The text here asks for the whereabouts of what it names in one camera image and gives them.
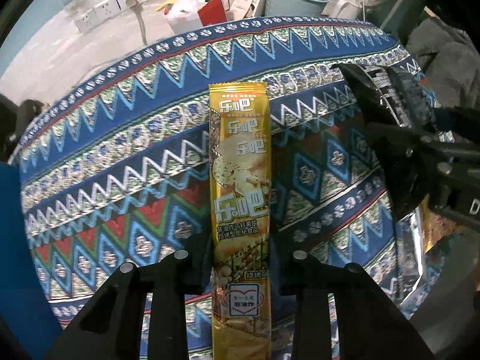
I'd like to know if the black spotlight lamp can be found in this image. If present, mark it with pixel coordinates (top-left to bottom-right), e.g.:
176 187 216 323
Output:
0 94 44 163

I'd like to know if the white wall socket strip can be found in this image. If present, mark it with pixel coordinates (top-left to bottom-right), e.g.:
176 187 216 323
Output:
74 0 148 34

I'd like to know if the red white paper bag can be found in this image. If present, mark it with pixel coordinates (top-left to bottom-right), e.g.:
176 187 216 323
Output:
155 0 231 34

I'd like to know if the blue cardboard box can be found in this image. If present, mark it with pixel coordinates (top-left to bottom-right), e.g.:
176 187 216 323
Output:
1 163 62 359

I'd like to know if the patterned blue cloth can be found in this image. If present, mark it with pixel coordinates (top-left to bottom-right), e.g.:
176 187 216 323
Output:
10 16 439 359

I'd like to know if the white kettle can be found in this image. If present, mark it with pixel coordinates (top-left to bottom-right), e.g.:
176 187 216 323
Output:
330 0 362 20

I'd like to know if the light blue trash bin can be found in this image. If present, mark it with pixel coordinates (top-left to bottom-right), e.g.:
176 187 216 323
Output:
264 0 330 16

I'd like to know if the yellow chips tube pack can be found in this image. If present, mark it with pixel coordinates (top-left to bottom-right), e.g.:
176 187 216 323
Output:
209 82 272 359

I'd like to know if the grey plug and cable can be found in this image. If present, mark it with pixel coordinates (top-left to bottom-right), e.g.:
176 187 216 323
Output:
125 0 149 46

